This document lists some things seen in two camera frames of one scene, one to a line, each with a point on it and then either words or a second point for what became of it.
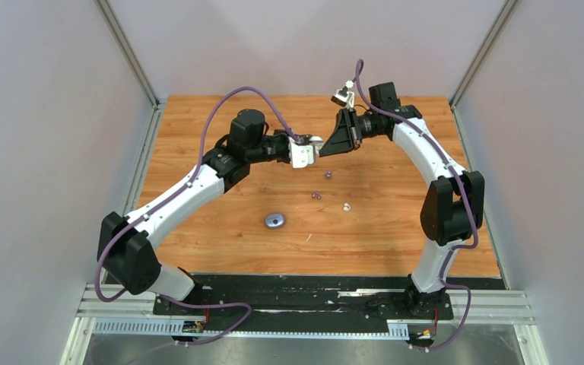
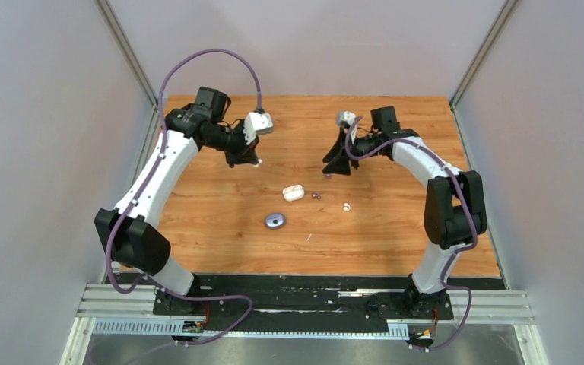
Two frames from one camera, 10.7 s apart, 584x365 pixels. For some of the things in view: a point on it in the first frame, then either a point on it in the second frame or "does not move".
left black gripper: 285,137 → 245,153
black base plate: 306,303 does not move
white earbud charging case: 318,142 → 293,193
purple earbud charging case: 274,220 does not move
